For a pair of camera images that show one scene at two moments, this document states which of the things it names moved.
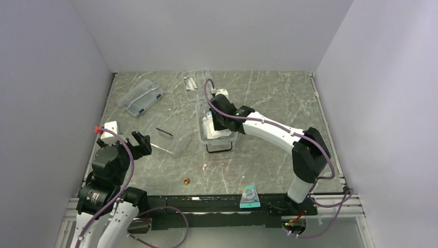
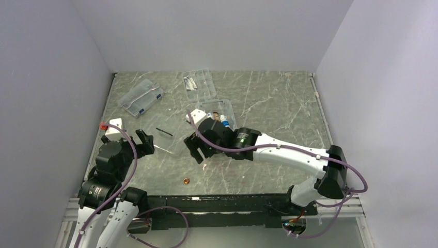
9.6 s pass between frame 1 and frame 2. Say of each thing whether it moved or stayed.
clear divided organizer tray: stayed
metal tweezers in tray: stayed
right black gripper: moved
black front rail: stayed
